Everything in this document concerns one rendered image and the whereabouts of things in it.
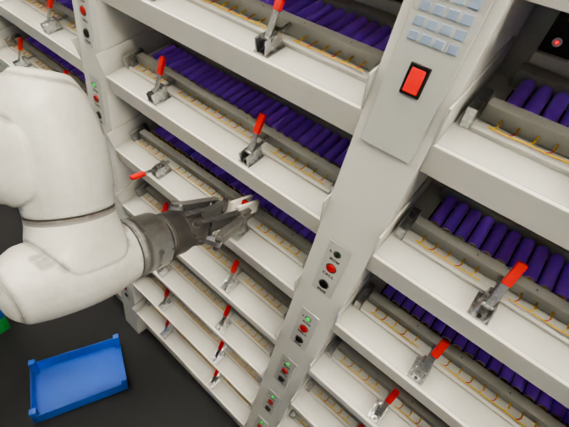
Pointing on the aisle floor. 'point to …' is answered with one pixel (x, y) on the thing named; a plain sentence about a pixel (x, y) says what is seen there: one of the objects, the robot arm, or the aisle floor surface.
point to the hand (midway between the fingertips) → (243, 207)
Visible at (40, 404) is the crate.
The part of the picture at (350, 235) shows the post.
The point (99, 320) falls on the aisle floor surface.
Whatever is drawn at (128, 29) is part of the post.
